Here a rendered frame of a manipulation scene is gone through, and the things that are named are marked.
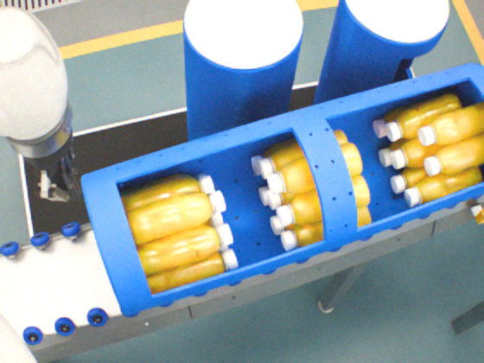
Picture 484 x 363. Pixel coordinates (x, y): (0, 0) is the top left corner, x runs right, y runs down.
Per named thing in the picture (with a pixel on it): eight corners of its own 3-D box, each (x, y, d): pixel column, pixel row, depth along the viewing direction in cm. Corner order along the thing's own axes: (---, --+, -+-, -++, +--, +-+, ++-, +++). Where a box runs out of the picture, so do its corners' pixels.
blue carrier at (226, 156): (494, 203, 161) (539, 149, 135) (130, 329, 147) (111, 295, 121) (445, 101, 172) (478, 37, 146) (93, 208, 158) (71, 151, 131)
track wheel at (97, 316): (111, 317, 147) (111, 311, 148) (94, 308, 144) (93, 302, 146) (100, 331, 147) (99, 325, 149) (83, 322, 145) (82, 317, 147)
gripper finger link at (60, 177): (62, 150, 90) (60, 160, 89) (75, 185, 100) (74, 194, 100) (34, 149, 90) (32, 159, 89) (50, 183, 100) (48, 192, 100)
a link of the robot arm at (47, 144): (73, 71, 81) (80, 95, 87) (2, 71, 81) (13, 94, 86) (60, 143, 78) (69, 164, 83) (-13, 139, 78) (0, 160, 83)
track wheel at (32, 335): (43, 331, 143) (43, 325, 145) (23, 329, 142) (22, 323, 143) (42, 347, 145) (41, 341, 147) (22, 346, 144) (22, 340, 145)
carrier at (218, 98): (292, 176, 249) (239, 116, 257) (328, 33, 168) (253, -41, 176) (224, 225, 242) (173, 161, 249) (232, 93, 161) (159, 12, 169)
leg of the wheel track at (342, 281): (336, 309, 247) (375, 257, 189) (321, 315, 246) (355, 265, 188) (330, 294, 249) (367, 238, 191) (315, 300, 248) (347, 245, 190)
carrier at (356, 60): (298, 175, 249) (379, 189, 249) (337, 31, 168) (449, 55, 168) (308, 102, 260) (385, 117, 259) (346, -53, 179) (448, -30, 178)
